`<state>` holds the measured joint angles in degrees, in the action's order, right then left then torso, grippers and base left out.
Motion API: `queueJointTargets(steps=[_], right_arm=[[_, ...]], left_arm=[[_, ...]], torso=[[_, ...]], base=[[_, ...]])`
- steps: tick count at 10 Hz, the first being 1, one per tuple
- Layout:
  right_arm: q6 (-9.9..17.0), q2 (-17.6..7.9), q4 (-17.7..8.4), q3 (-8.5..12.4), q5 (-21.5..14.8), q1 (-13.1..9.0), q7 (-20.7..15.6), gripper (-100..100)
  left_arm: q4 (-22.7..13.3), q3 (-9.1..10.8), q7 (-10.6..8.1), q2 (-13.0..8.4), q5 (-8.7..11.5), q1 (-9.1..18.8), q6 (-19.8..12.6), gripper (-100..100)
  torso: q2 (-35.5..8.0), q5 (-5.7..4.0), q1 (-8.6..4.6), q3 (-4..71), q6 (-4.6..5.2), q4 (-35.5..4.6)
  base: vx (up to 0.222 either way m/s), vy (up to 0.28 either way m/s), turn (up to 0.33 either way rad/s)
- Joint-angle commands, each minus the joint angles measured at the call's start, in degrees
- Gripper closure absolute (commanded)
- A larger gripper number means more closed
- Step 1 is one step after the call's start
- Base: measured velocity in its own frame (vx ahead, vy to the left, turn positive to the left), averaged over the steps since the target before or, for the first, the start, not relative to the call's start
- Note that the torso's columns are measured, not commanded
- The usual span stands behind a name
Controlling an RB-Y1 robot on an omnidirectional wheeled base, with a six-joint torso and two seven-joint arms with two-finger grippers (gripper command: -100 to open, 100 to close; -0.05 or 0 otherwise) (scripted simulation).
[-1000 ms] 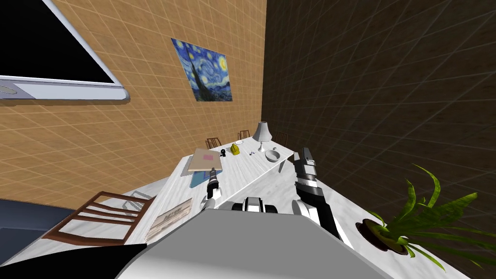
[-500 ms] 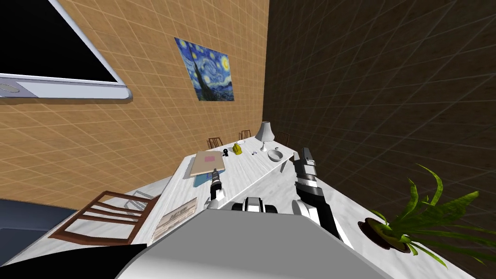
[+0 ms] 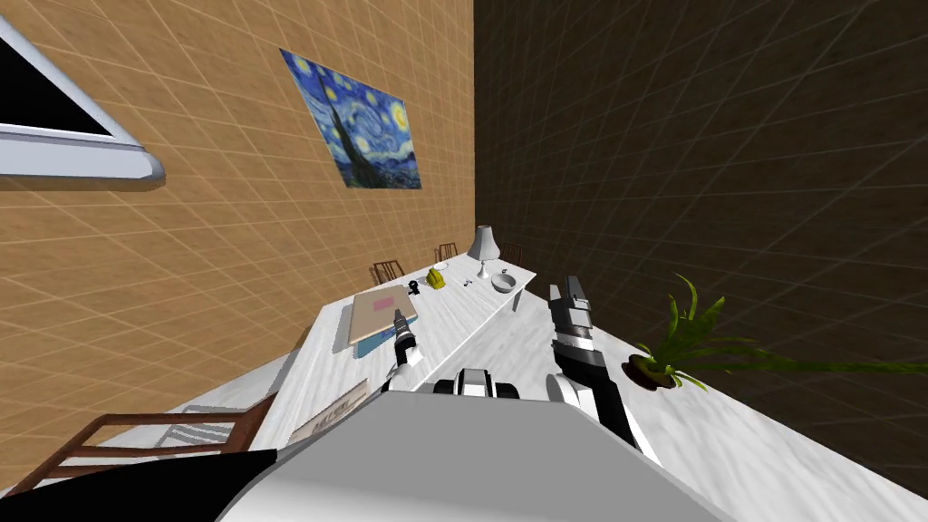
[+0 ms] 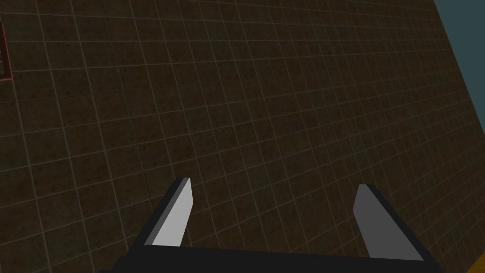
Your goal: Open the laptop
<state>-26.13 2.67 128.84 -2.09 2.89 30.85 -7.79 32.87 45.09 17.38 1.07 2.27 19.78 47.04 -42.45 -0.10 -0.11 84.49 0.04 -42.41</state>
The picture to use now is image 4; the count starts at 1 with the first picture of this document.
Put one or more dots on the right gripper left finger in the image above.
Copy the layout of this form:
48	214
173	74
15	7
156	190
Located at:
172	218

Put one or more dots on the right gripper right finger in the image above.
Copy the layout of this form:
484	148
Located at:
382	227

